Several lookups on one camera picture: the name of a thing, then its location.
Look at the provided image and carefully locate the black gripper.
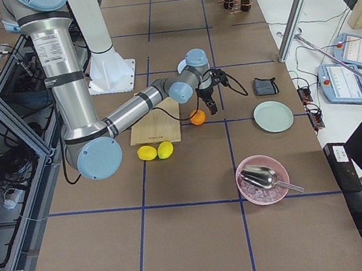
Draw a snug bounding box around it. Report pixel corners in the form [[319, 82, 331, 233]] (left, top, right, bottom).
[[197, 71, 218, 115]]

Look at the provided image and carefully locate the orange fruit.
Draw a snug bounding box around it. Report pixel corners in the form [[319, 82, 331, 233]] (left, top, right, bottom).
[[189, 109, 206, 126]]

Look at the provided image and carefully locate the light blue plate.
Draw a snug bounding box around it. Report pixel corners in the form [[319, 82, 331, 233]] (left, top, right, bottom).
[[177, 59, 187, 73]]

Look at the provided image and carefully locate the light green plate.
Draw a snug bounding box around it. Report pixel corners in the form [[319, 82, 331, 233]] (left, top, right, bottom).
[[253, 100, 294, 133]]

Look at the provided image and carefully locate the wooden cutting board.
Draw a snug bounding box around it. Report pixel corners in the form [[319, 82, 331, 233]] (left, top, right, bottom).
[[130, 97, 181, 146]]

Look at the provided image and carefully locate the dark grey folded cloth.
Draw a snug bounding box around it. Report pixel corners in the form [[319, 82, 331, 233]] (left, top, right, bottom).
[[252, 78, 279, 96]]

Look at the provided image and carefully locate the yellow lemon right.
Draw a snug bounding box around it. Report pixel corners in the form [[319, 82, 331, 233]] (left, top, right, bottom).
[[157, 141, 174, 160]]

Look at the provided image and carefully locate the yellow lemon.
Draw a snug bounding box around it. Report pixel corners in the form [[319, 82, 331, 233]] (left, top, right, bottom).
[[157, 141, 174, 160], [137, 145, 158, 161]]

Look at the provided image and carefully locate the yellow lemon left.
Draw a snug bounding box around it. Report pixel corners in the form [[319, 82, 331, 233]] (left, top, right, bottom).
[[137, 145, 158, 161]]

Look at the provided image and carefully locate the metal scoop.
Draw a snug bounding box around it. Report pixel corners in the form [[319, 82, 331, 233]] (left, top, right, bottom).
[[241, 165, 305, 193]]

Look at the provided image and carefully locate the orange black connector block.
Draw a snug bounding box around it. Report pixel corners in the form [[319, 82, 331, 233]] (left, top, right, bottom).
[[297, 87, 313, 104]]

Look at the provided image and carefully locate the pink bowl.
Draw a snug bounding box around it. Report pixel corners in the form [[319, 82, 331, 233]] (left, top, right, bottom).
[[235, 155, 290, 206]]

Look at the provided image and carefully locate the teach pendant near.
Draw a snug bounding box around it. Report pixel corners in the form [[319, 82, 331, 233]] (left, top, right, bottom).
[[318, 63, 362, 104]]

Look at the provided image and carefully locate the teach pendant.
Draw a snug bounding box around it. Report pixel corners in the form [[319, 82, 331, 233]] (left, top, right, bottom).
[[318, 63, 362, 104], [333, 33, 362, 68]]

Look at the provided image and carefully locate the black computer tower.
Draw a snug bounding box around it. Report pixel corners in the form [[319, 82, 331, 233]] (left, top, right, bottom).
[[323, 142, 362, 193]]

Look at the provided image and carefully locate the teach pendant far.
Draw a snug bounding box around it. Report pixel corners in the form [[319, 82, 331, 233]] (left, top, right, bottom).
[[333, 33, 362, 68]]

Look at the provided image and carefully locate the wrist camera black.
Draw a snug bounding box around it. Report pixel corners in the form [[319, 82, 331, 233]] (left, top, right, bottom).
[[210, 68, 231, 87]]

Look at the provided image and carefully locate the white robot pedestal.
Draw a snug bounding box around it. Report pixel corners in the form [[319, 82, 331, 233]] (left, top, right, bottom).
[[67, 0, 135, 95]]

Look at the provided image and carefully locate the aluminium frame post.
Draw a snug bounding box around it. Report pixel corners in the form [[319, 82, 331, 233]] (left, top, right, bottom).
[[278, 0, 305, 63]]

